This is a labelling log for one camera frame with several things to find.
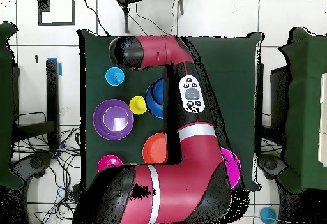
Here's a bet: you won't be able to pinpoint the black metal frame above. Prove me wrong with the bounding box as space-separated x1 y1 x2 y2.
11 59 61 151
255 63 288 153

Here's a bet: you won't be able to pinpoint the small dark blue bowl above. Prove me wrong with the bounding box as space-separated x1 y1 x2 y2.
152 78 165 106

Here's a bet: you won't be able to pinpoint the black tripod stand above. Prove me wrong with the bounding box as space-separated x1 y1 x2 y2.
114 0 185 34

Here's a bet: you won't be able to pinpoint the dark square floor frame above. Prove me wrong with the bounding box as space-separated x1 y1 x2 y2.
37 0 76 26

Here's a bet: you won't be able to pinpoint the light blue cup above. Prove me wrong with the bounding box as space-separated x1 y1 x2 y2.
105 66 126 86

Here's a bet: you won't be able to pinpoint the side table with green cloth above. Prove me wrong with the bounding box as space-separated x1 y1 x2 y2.
277 27 327 194
0 21 24 190

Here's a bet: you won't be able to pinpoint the white boxes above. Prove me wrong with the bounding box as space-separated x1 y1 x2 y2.
317 73 327 167

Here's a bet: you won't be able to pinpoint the yellow cup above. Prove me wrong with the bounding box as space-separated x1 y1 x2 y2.
128 96 148 116

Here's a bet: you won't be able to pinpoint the large pink bowl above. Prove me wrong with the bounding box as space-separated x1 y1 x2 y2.
220 147 243 190

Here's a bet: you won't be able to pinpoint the blue disc on floor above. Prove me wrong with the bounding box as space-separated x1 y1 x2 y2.
259 207 278 224

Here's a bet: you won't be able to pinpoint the dark green tablecloth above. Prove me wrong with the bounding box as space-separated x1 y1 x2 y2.
77 29 265 193

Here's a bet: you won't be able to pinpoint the small crimson bowl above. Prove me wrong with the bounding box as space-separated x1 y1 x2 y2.
97 154 124 172

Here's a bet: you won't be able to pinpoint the blue tape strip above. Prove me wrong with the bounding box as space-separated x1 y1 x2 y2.
47 57 63 77

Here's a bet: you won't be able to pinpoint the large light blue bowl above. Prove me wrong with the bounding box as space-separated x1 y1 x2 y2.
145 83 164 119

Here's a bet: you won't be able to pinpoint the purple bowl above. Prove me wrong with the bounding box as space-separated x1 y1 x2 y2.
92 98 135 141

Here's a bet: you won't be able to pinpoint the orange bowl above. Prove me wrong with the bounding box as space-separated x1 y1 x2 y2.
142 132 169 165

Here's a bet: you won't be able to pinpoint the tangle of black cables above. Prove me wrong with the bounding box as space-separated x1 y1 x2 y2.
12 126 86 224

